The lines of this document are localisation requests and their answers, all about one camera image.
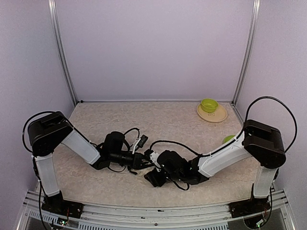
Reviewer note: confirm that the corner aluminium post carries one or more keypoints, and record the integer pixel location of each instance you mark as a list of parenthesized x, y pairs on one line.
[(248, 51), (60, 47)]

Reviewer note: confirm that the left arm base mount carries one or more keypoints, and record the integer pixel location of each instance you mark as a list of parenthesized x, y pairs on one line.
[(65, 208)]

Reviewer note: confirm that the green plastic bowl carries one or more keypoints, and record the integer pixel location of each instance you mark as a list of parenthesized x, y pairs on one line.
[(209, 105)]

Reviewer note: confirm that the beige folding umbrella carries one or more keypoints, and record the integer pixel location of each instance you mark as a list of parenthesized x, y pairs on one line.
[(141, 172)]

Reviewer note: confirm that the beige round plate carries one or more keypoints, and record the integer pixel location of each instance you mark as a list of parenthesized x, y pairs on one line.
[(219, 115)]

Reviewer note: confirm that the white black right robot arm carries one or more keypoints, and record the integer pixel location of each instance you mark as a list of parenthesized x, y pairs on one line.
[(260, 141)]

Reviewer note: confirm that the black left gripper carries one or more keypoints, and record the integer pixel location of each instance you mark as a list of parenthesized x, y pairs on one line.
[(136, 160)]

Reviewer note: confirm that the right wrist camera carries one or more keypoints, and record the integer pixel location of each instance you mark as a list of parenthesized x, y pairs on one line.
[(152, 157)]

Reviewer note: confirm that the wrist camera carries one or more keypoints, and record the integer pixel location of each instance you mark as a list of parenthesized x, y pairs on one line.
[(152, 157), (139, 143)]

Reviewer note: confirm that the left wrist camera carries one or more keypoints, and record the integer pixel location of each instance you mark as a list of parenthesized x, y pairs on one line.
[(139, 143)]

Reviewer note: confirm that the left corner aluminium post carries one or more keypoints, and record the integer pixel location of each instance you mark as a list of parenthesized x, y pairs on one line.
[(60, 47)]

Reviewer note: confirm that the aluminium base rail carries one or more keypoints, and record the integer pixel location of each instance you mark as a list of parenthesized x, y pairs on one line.
[(203, 217)]

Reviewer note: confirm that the right corner aluminium post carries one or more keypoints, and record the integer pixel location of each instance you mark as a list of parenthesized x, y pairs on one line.
[(248, 51)]

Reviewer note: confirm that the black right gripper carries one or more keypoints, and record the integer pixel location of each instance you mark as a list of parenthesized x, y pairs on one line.
[(156, 176)]

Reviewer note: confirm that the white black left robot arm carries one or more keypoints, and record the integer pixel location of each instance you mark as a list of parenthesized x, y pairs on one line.
[(47, 131)]

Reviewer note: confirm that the green flat plate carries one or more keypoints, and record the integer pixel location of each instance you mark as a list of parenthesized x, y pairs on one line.
[(229, 138)]

